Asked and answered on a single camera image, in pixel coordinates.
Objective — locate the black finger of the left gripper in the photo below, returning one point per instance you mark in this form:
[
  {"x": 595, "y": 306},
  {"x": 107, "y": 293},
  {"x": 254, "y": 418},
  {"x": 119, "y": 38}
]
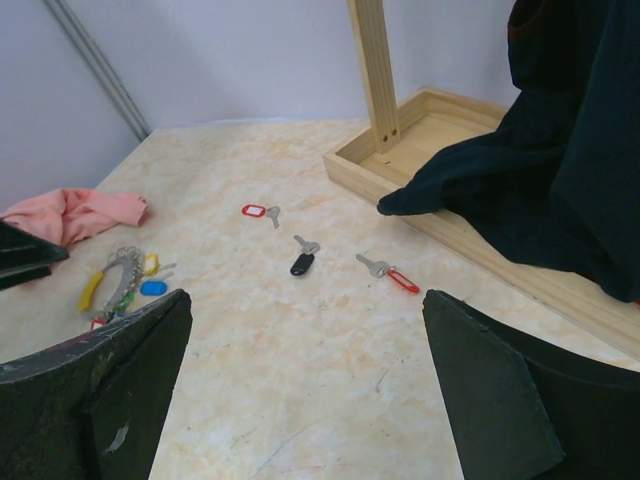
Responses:
[{"x": 25, "y": 257}]

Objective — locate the grey wall corner rail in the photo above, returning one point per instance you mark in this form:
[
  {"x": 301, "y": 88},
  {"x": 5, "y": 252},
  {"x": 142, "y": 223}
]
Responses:
[{"x": 99, "y": 66}]

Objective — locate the key with long red tag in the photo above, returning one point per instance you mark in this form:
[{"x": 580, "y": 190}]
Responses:
[{"x": 381, "y": 269}]

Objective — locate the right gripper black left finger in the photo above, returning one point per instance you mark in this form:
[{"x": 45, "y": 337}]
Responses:
[{"x": 94, "y": 406}]

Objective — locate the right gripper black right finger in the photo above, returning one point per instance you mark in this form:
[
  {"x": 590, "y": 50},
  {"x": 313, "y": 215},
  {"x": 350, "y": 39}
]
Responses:
[{"x": 522, "y": 408}]

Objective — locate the wooden clothes rack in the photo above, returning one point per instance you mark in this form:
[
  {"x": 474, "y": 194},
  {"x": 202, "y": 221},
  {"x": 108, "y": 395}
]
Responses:
[{"x": 401, "y": 137}]

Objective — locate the pink crumpled cloth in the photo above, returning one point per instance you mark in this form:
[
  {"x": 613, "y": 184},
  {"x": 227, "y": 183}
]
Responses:
[{"x": 67, "y": 216}]

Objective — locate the dark navy tank top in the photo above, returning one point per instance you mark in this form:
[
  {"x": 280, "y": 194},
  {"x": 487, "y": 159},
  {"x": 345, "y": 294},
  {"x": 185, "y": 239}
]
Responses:
[{"x": 556, "y": 185}]

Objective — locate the key with black fob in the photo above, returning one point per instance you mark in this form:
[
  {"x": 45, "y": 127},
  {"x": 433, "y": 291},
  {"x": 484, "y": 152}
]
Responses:
[{"x": 304, "y": 261}]

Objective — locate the large keyring with coloured tags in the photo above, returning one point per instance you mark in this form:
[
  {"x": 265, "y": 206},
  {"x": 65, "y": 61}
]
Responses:
[{"x": 137, "y": 272}]

